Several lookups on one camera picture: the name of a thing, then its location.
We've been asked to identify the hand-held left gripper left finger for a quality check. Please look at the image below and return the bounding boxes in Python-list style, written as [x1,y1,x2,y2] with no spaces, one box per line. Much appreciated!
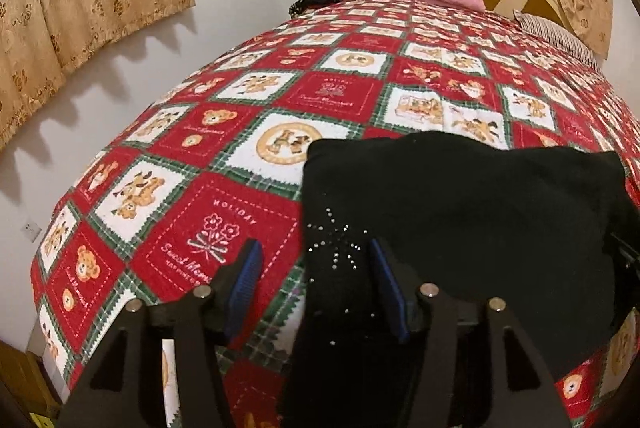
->
[59,239,264,428]

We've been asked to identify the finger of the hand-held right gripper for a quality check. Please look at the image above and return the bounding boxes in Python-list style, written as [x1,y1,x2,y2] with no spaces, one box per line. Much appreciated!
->
[611,233,640,273]

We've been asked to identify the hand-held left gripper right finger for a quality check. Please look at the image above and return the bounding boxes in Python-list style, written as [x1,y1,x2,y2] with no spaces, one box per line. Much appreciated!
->
[369,238,572,428]

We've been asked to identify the black pants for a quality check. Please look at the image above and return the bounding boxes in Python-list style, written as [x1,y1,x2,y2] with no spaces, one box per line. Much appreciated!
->
[277,131,640,428]

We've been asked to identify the red printed blanket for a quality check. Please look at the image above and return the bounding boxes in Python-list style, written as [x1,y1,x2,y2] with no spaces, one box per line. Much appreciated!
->
[30,0,640,428]

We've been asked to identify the striped pillow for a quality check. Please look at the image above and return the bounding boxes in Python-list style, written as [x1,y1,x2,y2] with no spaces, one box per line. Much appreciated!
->
[514,10,604,72]

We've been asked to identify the wooden furniture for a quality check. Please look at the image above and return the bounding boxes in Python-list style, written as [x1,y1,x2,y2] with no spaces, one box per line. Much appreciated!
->
[0,337,62,428]

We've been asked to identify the small black object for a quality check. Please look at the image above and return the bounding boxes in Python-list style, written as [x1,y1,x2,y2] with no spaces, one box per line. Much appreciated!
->
[288,0,346,17]

